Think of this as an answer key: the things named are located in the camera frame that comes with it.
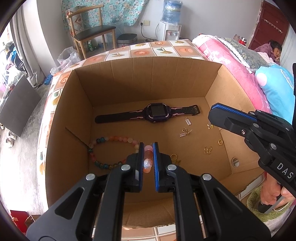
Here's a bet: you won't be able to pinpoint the person right hand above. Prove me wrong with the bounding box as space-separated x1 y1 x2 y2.
260 174 295 209

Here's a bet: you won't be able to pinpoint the gold butterfly charm piece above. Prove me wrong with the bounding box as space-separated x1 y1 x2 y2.
204 147 213 155

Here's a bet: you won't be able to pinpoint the blue pillow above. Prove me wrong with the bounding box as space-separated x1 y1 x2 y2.
255 64 295 123

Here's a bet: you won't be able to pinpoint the brown cardboard box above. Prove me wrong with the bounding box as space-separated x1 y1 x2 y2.
39 56 263 228

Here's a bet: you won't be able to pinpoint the wooden chair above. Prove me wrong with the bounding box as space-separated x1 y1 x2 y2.
66 4 117 59

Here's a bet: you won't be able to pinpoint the multicolour bead bracelet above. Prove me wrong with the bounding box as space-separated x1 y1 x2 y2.
87 135 141 170

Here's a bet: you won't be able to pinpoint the floral teal curtain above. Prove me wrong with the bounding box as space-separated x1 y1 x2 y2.
61 0 149 32

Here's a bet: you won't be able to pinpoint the patterned tile table mat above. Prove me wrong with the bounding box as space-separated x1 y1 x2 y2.
38 40 219 210

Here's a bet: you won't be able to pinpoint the pink floral blanket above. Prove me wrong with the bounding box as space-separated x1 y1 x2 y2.
192 34 272 113

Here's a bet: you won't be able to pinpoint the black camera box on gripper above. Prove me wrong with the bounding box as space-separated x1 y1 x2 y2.
292 63 296 132

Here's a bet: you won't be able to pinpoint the small silver charm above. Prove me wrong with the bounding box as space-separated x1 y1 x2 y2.
185 118 192 126

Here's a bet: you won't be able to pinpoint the purple black smart watch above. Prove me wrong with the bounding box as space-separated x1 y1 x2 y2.
95 103 200 124

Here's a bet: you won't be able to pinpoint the grey bin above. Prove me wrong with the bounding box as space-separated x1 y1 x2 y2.
116 34 137 48

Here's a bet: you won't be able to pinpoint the blue water bottle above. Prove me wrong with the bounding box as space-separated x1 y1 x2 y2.
161 0 183 25

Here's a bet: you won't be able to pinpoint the orange pink bead bracelet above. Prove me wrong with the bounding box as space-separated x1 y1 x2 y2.
142 145 154 174

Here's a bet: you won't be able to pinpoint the dark red door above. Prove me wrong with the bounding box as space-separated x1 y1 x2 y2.
248 1 290 50

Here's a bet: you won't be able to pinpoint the dark side table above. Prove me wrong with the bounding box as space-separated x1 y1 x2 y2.
1 76 41 137

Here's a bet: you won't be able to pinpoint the gold chain bracelet with charms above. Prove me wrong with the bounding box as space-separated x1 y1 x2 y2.
179 127 193 138

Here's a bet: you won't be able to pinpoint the white water dispenser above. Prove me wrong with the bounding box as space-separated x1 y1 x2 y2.
156 21 182 41

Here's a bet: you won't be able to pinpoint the person in background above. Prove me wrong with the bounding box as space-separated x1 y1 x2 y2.
254 40 282 65

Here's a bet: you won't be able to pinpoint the white plastic bag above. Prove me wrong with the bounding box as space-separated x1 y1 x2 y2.
50 47 81 75

